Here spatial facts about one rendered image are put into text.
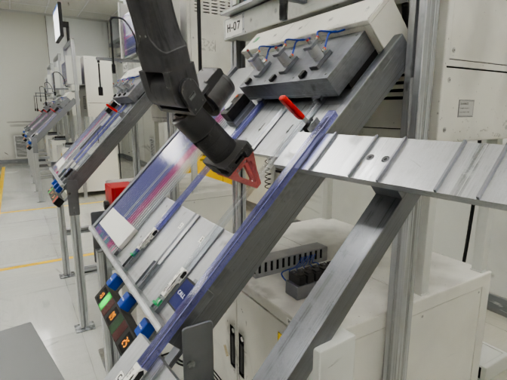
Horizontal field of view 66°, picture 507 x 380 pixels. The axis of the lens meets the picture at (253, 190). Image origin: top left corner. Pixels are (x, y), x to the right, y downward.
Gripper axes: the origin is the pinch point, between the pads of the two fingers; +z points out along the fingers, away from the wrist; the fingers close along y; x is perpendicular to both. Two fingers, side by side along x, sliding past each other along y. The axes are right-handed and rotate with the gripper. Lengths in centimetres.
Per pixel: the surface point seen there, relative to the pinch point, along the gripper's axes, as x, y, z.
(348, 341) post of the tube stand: 14.7, -35.5, 1.9
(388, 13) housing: -41.6, -7.6, -4.0
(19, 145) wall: 71, 870, 17
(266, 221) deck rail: 5.9, -10.0, 0.8
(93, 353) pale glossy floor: 81, 107, 52
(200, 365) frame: 30.3, -14.7, 3.8
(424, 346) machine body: 1, -10, 65
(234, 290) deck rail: 18.5, -10.2, 4.0
